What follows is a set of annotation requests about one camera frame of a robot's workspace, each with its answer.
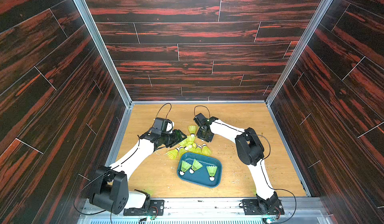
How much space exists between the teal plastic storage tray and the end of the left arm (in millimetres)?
137

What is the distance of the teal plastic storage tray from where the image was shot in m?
0.81

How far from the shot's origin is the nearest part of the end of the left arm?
24.2 inches
